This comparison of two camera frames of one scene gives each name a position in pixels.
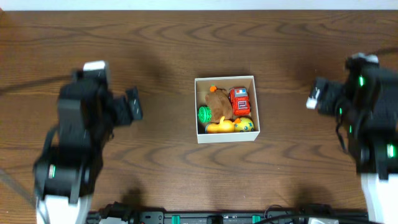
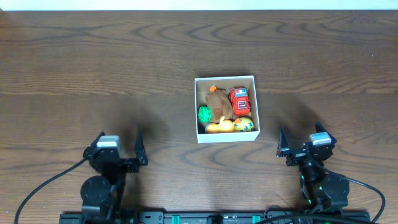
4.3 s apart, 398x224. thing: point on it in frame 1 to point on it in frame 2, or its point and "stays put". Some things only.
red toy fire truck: x=240 y=104 stays put
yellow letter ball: x=245 y=125 stays put
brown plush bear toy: x=220 y=102 stays put
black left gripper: x=134 y=103 to x=125 y=162
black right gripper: x=334 y=91 to x=298 y=155
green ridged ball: x=204 y=114 stays put
